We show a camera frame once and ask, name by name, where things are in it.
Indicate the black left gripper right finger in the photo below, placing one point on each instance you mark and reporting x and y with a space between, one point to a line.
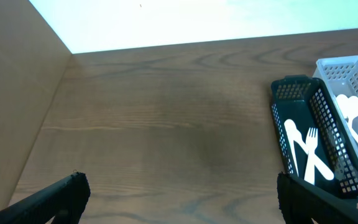
301 202

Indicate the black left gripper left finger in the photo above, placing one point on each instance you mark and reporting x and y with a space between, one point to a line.
61 202

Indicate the white plastic fork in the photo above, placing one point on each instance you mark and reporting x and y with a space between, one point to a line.
312 144
319 164

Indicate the dark green plastic basket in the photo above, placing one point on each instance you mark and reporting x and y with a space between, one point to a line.
307 102

